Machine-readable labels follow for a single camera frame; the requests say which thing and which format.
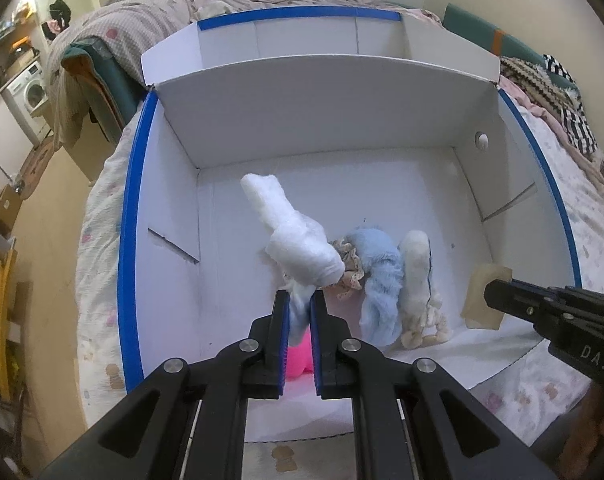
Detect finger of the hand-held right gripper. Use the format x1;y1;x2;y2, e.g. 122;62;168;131
512;280;604;308
483;279;557;332

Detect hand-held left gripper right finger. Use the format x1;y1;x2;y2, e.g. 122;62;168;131
309;289;557;480

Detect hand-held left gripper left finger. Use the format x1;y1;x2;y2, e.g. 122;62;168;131
37;289;291;480

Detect pink sock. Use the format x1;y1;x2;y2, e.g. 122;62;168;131
286;327;317;381

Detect beige sock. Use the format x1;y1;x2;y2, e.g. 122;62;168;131
460;262;513;331

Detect floral lace scrunchie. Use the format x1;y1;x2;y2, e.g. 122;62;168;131
327;237;367;303

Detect light blue fluffy cloth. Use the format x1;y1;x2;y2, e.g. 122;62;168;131
344;227;405;347

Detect white fluffy sock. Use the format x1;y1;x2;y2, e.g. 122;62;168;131
240;172;346;348

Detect cream plush toy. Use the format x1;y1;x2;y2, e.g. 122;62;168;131
398;230;453;350

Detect blue white cardboard box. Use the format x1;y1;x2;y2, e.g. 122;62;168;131
117;5;582;443

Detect black white striped cloth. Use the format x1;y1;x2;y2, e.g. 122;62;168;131
542;54;604;196

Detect crochet patterned blanket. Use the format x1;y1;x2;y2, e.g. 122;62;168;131
499;56;582;111

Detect beige wooden cabinet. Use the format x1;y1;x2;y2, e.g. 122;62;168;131
57;110;128;186

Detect teal headboard cushion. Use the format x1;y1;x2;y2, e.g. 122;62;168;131
442;2;577;86

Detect yellow rack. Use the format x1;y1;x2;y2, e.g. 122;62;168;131
0;247;20;401

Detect brown floor mat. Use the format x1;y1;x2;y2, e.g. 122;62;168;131
19;137;58;201

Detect brown cardboard box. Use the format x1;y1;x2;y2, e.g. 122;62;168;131
0;182;25;233

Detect teal garment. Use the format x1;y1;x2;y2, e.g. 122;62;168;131
62;42;143;141

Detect white kitchen cabinet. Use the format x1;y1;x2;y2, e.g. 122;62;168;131
0;95;38;196

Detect white washing machine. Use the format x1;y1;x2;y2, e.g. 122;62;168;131
4;62;50;118

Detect hanging dark clothes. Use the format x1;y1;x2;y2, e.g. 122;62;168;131
42;0;73;36

